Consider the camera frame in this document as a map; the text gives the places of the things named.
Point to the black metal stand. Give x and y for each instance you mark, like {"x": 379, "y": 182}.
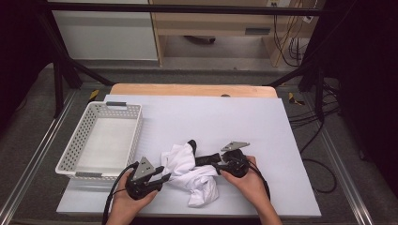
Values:
{"x": 318, "y": 90}
{"x": 58, "y": 90}

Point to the person's left hand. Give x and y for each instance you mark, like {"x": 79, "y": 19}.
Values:
{"x": 125, "y": 204}

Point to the person's right hand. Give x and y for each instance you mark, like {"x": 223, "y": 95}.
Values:
{"x": 250, "y": 187}

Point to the aluminium floor rail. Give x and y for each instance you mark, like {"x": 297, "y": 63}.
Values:
{"x": 341, "y": 162}
{"x": 34, "y": 162}

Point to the grey label plate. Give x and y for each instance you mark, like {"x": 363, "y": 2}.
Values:
{"x": 257, "y": 31}

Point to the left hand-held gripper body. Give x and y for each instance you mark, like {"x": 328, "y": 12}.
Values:
{"x": 142, "y": 184}

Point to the wooden table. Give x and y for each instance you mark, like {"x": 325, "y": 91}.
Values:
{"x": 187, "y": 90}

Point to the light wooden desk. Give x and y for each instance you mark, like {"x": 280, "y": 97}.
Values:
{"x": 212, "y": 25}

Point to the yellow black tape marker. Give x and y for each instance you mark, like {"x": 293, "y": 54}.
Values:
{"x": 94, "y": 94}
{"x": 294, "y": 98}

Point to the white shorts with black waistband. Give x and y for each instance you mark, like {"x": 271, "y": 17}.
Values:
{"x": 181, "y": 162}

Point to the black metal crossbar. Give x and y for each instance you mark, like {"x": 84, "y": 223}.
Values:
{"x": 187, "y": 8}

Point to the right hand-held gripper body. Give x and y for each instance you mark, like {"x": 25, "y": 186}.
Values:
{"x": 236, "y": 162}

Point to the white cabinet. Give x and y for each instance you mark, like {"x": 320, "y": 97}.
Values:
{"x": 106, "y": 37}

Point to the black curtain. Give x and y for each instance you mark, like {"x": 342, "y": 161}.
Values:
{"x": 18, "y": 47}
{"x": 366, "y": 78}

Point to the black object under desk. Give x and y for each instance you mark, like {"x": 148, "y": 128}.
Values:
{"x": 200, "y": 39}

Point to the white perforated plastic basket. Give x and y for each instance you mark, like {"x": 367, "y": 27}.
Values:
{"x": 106, "y": 143}

